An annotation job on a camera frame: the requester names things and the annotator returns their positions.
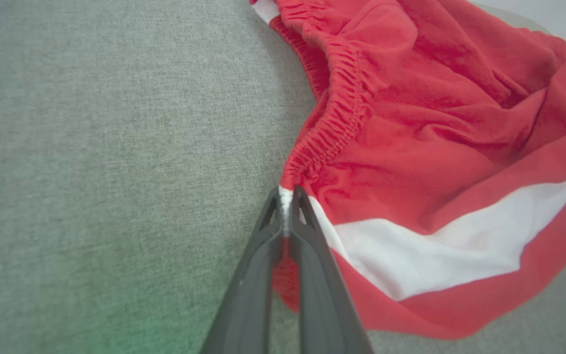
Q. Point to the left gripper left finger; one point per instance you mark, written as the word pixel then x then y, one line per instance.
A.
pixel 248 295

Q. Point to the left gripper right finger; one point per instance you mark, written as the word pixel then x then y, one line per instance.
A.
pixel 322 300

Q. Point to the red shorts with white stripe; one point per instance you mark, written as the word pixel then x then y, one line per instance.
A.
pixel 410 147

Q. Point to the grey fabric sofa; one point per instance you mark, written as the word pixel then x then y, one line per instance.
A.
pixel 116 147

